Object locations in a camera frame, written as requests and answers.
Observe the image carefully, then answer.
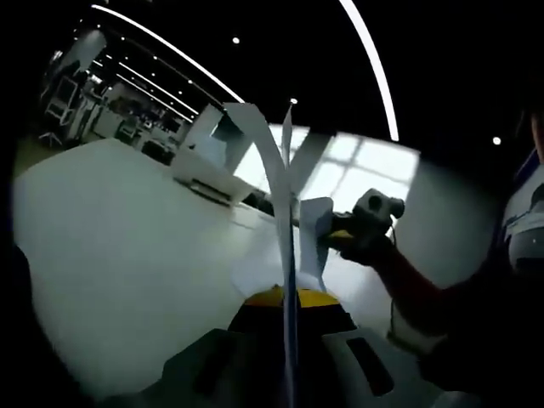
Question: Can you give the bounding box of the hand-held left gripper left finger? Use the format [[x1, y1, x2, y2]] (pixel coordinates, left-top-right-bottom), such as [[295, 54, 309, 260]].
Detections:
[[101, 285, 294, 408]]

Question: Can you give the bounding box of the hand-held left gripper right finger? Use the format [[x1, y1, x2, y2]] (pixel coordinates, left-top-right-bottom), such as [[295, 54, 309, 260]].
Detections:
[[295, 287, 485, 408]]

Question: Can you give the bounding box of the single white paper sheet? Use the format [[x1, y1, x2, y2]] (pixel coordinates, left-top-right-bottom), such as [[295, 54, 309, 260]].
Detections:
[[299, 197, 335, 294]]

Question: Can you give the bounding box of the pile of white printing papers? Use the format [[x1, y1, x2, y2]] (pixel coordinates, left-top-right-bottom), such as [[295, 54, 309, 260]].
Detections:
[[223, 100, 337, 408]]

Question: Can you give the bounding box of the person's right hand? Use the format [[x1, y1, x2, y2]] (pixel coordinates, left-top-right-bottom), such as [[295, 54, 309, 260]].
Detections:
[[339, 236, 399, 269]]

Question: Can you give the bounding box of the wide window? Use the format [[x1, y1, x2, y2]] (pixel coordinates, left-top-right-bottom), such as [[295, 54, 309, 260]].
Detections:
[[297, 133, 422, 222]]

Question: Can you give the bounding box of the narrow window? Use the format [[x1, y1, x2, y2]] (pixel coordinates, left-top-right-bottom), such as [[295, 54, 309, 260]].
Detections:
[[233, 127, 307, 192]]

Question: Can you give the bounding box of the short ceiling light strip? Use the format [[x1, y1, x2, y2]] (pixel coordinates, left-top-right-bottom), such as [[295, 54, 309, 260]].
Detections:
[[339, 0, 400, 142]]

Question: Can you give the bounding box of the white printer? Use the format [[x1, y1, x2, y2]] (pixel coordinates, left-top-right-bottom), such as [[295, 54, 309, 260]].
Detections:
[[172, 104, 256, 207]]

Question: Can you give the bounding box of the white chest device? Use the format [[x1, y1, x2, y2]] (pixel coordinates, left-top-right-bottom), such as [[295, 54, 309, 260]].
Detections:
[[507, 182, 544, 273]]

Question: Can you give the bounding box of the long ceiling light strip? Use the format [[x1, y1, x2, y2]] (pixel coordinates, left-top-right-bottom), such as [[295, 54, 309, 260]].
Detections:
[[91, 3, 246, 104]]

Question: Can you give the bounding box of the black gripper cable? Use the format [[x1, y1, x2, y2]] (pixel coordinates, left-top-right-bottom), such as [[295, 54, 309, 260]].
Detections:
[[387, 224, 400, 337]]

